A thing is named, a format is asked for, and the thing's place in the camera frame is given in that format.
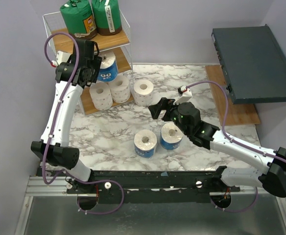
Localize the white patterned roll blue dots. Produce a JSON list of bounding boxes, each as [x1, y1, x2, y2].
[[89, 82, 113, 111]]

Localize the green roll orange label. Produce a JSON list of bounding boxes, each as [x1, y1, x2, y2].
[[60, 0, 97, 40]]

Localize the green roll white label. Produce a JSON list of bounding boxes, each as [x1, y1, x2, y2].
[[91, 0, 122, 36]]

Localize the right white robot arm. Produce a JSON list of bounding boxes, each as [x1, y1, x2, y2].
[[148, 97, 286, 198]]

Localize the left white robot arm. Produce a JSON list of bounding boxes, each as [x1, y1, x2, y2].
[[31, 39, 102, 193]]

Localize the wooden board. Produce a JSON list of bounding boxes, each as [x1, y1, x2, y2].
[[205, 65, 261, 126]]

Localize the dark teal metal box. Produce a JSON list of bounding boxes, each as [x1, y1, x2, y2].
[[211, 25, 286, 104]]

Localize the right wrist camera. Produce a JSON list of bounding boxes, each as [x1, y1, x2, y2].
[[175, 86, 192, 105]]

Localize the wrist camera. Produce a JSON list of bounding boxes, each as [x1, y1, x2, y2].
[[175, 86, 192, 105], [51, 51, 71, 68]]

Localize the white wire wooden shelf unit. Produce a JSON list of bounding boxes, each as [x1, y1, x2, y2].
[[42, 11, 135, 116]]

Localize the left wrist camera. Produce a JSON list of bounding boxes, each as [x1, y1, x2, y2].
[[51, 51, 71, 68]]

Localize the black mounting rail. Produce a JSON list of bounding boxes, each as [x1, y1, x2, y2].
[[66, 170, 240, 204]]

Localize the aluminium extrusion rail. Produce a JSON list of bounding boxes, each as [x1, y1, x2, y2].
[[13, 80, 286, 235]]

